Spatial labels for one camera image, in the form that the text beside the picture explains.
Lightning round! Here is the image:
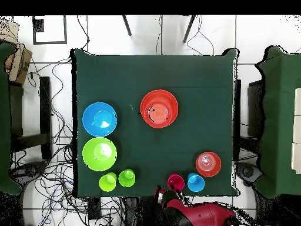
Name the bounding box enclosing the black square floor frame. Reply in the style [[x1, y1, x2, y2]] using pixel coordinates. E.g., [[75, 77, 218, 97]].
[[32, 15, 68, 45]]

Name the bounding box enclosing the black cable tangle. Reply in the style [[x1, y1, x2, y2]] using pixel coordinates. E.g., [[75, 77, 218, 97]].
[[23, 56, 125, 226]]

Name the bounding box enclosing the pink cup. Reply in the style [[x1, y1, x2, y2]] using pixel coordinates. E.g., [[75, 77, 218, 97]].
[[167, 173, 186, 191]]

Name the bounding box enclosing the blue bowl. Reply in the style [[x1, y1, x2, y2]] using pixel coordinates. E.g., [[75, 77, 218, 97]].
[[82, 101, 118, 138]]

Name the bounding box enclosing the cardboard box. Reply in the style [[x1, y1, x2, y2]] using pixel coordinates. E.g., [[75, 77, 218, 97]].
[[0, 19, 33, 84]]

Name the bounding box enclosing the lime green cup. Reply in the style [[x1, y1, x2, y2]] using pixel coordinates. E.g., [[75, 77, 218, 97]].
[[99, 172, 118, 192]]

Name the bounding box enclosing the black power strip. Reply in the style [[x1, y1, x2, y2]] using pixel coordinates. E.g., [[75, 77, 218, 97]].
[[88, 197, 102, 220]]

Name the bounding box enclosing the blue cup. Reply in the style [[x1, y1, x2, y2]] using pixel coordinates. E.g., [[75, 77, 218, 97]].
[[187, 172, 206, 192]]

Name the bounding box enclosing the large orange bowl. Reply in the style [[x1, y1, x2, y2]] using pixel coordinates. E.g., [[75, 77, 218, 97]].
[[140, 89, 179, 129]]

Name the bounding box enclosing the dark green side tablecloth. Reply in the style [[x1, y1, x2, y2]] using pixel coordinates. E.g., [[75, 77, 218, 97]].
[[0, 42, 23, 196], [255, 45, 301, 198]]

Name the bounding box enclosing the small orange bowl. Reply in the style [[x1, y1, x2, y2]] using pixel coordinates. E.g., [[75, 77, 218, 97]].
[[143, 97, 176, 129], [195, 151, 222, 178]]

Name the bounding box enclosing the lime green bowl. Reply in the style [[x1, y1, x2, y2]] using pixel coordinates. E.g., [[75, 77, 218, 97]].
[[82, 137, 118, 172]]

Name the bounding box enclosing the black tripod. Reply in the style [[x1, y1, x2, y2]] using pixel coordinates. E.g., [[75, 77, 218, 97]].
[[121, 15, 197, 44]]

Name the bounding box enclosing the white block stack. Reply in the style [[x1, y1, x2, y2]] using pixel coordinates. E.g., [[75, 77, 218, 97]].
[[290, 87, 301, 175]]

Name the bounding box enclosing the black bench frame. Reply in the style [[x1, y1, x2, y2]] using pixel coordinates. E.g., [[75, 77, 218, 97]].
[[235, 78, 265, 163], [9, 76, 53, 161]]

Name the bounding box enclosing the grey chair base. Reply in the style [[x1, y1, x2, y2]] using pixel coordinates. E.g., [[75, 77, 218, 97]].
[[236, 162, 263, 187]]

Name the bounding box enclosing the grey stand base with knob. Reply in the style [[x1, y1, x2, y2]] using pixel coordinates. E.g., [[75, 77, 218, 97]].
[[10, 161, 49, 187]]

